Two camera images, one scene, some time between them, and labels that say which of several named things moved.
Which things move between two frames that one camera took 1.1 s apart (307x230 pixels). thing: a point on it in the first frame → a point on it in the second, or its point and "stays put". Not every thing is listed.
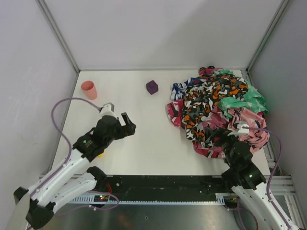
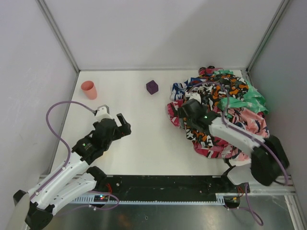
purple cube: (152, 87) stays put
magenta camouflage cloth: (175, 110) stays put
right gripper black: (220, 137) → (183, 111)
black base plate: (160, 186) stays put
